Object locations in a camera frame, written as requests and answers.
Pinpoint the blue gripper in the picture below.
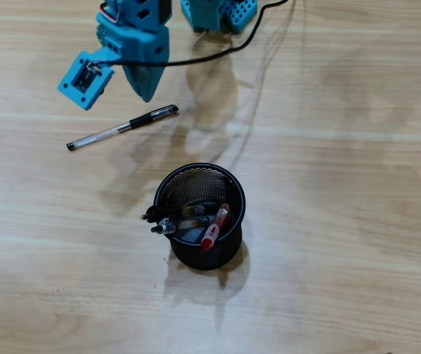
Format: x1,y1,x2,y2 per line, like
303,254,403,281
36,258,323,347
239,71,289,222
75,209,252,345
101,24,170,103

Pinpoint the capped clear gel pen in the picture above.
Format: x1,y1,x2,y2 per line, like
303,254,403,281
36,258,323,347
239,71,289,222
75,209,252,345
66,104,180,152

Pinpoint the black retractable pen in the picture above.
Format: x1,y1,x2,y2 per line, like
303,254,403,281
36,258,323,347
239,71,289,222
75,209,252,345
140,202,219,223

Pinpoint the grey grip clear pen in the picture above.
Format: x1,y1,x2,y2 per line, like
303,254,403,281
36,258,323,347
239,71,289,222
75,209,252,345
150,215,215,236

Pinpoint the red retractable pen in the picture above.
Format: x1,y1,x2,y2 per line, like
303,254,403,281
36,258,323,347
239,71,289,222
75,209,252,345
201,203,231,253

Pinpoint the black mesh pen holder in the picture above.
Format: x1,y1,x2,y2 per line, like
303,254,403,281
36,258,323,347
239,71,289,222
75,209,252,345
153,162,247,272

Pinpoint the black camera cable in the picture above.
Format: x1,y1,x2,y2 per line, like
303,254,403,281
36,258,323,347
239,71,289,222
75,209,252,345
91,0,290,69

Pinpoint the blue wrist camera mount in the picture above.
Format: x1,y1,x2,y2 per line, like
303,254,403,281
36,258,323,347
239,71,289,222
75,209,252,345
57,50,116,111

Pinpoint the red white servo wire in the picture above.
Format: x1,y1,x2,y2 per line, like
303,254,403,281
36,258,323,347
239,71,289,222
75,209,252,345
98,1,119,27

